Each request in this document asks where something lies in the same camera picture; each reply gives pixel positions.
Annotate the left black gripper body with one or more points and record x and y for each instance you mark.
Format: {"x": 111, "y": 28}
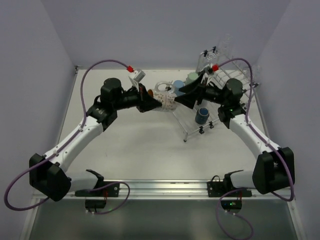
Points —
{"x": 141, "y": 99}

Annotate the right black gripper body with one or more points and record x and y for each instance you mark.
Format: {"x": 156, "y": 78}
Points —
{"x": 199, "y": 89}

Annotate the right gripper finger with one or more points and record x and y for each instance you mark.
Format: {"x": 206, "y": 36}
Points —
{"x": 188, "y": 99}
{"x": 196, "y": 85}

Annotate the white patterned ceramic mug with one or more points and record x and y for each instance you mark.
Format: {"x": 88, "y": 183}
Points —
{"x": 164, "y": 92}

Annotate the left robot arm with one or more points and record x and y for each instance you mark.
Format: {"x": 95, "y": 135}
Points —
{"x": 48, "y": 172}

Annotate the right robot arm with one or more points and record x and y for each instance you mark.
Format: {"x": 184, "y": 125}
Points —
{"x": 274, "y": 168}

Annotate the clear glass on rack top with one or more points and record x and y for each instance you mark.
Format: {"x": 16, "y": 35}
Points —
{"x": 225, "y": 46}

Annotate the clear glass on rack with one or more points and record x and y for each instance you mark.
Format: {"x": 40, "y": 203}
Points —
{"x": 225, "y": 46}
{"x": 256, "y": 70}

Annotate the clear glass on rack right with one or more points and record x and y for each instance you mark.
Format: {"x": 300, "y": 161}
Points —
{"x": 256, "y": 70}

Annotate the light green plastic cup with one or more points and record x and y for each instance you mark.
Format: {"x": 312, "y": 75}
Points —
{"x": 191, "y": 77}

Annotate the light blue plastic cup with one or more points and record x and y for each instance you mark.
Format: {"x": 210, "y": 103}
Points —
{"x": 178, "y": 84}

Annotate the dark blue ceramic cup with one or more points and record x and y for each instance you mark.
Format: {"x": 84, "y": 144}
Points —
{"x": 202, "y": 116}

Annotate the right black controller box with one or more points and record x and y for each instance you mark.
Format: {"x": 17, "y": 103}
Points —
{"x": 232, "y": 205}

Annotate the black controller box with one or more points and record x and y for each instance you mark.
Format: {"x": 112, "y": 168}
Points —
{"x": 232, "y": 205}
{"x": 93, "y": 205}

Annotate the left black controller box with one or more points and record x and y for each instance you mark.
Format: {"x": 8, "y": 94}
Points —
{"x": 93, "y": 205}

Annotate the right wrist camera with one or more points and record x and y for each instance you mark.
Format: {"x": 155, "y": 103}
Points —
{"x": 210, "y": 69}

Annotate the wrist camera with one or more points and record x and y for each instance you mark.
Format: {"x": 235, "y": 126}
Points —
{"x": 135, "y": 77}
{"x": 210, "y": 69}

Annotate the metal wire dish rack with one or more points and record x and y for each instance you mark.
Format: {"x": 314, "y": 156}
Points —
{"x": 220, "y": 87}

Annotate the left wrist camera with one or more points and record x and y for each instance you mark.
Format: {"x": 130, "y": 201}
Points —
{"x": 135, "y": 77}

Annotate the aluminium mounting rail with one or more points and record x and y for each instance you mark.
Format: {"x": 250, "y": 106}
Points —
{"x": 156, "y": 189}

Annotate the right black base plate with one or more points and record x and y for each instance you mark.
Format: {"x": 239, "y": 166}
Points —
{"x": 217, "y": 187}

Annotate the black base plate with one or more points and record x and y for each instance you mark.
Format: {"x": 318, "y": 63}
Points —
{"x": 217, "y": 187}
{"x": 110, "y": 189}

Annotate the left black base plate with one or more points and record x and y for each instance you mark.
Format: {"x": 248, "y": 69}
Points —
{"x": 110, "y": 189}

